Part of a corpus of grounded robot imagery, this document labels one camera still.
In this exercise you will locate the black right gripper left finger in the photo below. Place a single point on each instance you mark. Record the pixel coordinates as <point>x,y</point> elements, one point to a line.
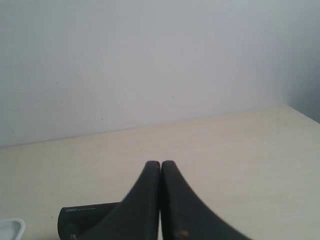
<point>136,217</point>

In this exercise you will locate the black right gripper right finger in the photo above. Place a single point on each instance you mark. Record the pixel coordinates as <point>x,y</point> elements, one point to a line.
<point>184,216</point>

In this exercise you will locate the black handheld barcode scanner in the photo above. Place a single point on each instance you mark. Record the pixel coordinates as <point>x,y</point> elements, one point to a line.
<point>74,221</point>

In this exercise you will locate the white plastic tray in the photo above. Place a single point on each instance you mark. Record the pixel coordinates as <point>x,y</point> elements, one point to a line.
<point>12,229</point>

